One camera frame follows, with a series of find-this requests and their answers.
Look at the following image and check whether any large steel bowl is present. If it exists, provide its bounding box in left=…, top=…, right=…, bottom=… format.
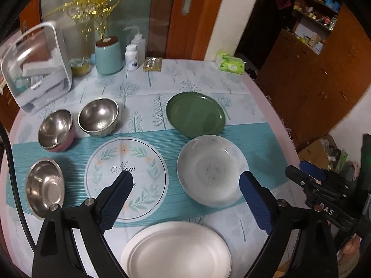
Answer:
left=78, top=98, right=119, bottom=137

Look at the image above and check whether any yellow blister pack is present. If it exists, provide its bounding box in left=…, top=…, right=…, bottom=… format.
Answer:
left=143, top=57, right=162, bottom=72

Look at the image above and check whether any green wet wipes packet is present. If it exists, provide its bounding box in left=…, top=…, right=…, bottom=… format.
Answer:
left=215, top=51, right=246, bottom=74

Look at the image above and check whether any white speckled deep plate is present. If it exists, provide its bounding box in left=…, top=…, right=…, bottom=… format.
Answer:
left=177, top=135, right=250, bottom=208

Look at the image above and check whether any cardboard box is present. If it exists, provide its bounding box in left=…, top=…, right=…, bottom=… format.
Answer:
left=298, top=135, right=342, bottom=174

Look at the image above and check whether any small steel bowl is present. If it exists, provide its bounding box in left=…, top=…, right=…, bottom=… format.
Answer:
left=26, top=158, right=65, bottom=220

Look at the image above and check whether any wooden door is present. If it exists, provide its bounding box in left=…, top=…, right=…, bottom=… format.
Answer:
left=154, top=0, right=230, bottom=62

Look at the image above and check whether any teal ceramic canister wooden lid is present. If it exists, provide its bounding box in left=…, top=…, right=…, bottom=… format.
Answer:
left=96, top=35, right=123, bottom=75

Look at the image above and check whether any person's right hand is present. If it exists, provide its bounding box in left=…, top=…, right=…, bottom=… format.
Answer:
left=338, top=236, right=366, bottom=278

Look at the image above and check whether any tree print tablecloth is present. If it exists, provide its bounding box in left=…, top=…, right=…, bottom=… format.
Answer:
left=6, top=59, right=302, bottom=278

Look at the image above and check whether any white oval plate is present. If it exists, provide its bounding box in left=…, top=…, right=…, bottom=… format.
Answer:
left=120, top=221, right=232, bottom=278

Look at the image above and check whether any white squeeze bottle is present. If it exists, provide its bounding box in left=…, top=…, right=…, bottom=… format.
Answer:
left=123, top=26, right=146, bottom=64

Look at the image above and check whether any black cable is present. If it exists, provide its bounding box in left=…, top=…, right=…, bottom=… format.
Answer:
left=0, top=122, right=33, bottom=239

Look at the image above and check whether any green plate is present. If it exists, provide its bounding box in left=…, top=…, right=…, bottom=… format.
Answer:
left=166, top=92, right=226, bottom=139

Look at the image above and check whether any pink steel bowl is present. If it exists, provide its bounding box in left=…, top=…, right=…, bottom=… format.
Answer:
left=38, top=109, right=76, bottom=152

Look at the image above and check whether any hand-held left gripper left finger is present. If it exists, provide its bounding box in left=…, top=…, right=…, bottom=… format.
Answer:
left=32, top=171, right=134, bottom=278

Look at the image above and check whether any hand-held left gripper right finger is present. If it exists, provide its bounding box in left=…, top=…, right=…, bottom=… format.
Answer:
left=238, top=171, right=339, bottom=278

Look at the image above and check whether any glass jar with yellow contents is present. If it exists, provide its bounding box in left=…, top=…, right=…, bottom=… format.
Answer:
left=69, top=58, right=92, bottom=76

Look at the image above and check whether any wooden cabinet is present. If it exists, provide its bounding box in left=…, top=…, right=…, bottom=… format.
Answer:
left=256, top=0, right=371, bottom=145

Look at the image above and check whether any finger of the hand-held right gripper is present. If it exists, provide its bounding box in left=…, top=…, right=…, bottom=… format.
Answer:
left=299, top=160, right=352, bottom=189
left=285, top=166, right=322, bottom=199

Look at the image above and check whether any white pill bottle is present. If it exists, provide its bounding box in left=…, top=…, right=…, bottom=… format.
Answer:
left=125, top=44, right=139, bottom=71

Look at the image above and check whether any white clear-lid storage box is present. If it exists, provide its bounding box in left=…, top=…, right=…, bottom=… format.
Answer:
left=1, top=22, right=73, bottom=113

